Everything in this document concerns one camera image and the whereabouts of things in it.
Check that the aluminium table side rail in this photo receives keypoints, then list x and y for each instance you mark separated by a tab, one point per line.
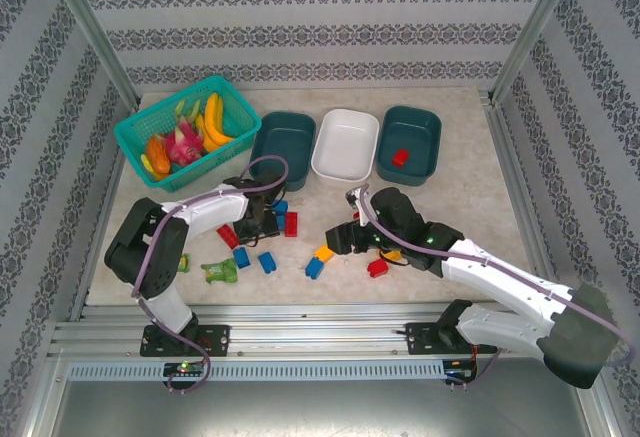
520	207
95	247

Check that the dark teal plastic container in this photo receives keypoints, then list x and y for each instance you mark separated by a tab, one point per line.
285	137
420	132

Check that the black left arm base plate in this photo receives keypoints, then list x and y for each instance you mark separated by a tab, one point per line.
215	339

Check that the orange toy fruit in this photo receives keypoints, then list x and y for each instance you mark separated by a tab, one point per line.
156	154

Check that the yellow green toy fruit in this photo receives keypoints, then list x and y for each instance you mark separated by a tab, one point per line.
146	162

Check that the teal plastic mesh basket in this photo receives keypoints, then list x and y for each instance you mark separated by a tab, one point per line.
235	107

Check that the aluminium mounting beam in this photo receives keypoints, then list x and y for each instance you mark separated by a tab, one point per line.
310	332

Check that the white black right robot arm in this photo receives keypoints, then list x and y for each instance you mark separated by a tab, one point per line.
500	282

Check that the yellow toy banana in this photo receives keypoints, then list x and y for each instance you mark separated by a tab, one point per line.
204	132
216	112

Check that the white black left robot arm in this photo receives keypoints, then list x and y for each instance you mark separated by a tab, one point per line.
210	207

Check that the blue lego brick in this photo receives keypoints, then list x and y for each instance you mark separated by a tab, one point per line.
280	221
267	263
282	206
314	268
241	258

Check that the aluminium frame post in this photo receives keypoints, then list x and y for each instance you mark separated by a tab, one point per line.
90	32
537	27

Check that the pink toy dragon fruit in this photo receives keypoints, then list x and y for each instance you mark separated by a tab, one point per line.
182	146

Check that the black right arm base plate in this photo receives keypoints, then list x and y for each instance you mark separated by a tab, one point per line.
420	337

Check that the white plastic container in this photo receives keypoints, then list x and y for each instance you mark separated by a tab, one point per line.
345	142

